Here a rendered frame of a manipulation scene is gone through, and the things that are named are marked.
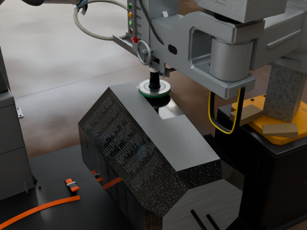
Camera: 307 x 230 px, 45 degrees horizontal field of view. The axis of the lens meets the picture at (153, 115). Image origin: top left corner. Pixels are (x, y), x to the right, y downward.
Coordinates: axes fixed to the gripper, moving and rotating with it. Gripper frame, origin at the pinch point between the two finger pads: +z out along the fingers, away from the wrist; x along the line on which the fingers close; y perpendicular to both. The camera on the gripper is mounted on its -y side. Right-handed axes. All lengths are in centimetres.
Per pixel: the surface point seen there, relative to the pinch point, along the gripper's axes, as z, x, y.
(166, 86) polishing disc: -6, 92, 34
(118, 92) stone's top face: 6, 66, 49
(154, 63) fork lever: -27, 83, 42
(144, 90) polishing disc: -4, 82, 45
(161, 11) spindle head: -58, 76, 33
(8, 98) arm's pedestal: 22, 4, 87
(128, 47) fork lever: -16, 57, 28
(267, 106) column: -17, 157, 17
